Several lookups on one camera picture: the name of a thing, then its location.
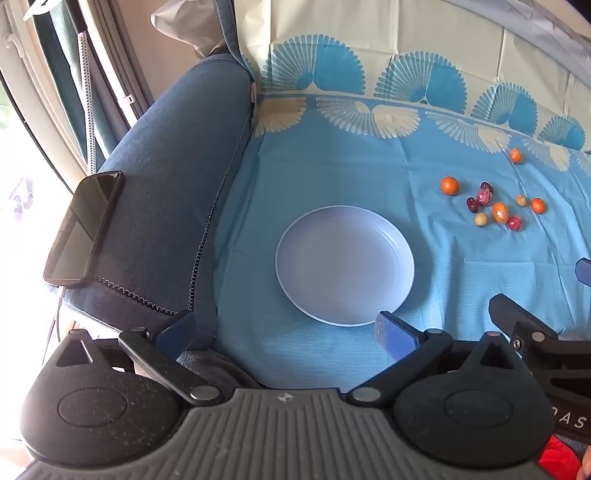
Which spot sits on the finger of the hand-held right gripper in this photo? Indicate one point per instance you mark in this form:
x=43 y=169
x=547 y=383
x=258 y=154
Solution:
x=521 y=323
x=584 y=271

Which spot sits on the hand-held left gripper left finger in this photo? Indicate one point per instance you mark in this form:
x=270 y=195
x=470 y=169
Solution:
x=178 y=332

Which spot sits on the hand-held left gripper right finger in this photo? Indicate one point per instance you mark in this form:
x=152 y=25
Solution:
x=392 y=334

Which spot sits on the small bare orange mandarin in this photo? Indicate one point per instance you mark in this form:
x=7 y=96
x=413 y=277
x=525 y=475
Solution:
x=538 y=205

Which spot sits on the light blue round plate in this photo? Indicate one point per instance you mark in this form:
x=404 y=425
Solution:
x=344 y=265

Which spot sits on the red candy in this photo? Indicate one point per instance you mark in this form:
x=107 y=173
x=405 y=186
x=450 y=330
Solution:
x=514 y=223

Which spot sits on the small beige round fruit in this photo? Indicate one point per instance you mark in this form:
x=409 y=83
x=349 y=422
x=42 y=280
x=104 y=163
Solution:
x=521 y=200
x=481 y=219

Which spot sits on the plastic oval orange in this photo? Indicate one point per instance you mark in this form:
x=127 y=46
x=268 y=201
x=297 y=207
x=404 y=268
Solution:
x=500 y=212

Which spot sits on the pink candy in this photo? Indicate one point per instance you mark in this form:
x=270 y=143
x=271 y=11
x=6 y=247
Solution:
x=483 y=197

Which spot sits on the dark red date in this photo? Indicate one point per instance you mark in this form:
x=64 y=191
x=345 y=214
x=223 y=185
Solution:
x=472 y=204
x=486 y=187

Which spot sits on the plastic round orange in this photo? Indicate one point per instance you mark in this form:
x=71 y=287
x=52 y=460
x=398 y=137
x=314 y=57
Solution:
x=515 y=155

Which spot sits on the red clothing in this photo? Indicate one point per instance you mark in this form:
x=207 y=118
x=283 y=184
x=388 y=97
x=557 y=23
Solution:
x=561 y=457

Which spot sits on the black smartphone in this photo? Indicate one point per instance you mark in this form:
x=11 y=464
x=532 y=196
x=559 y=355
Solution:
x=85 y=228

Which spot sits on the blue feather printed cloth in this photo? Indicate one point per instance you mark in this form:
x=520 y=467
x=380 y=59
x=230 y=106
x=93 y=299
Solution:
x=351 y=157

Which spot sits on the dark green curtain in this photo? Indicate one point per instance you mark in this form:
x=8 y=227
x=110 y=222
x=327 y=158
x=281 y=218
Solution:
x=64 y=69

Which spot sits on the white plastic bag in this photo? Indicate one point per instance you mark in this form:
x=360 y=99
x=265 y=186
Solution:
x=189 y=23

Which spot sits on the white window frame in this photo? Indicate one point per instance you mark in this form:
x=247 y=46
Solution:
x=122 y=69

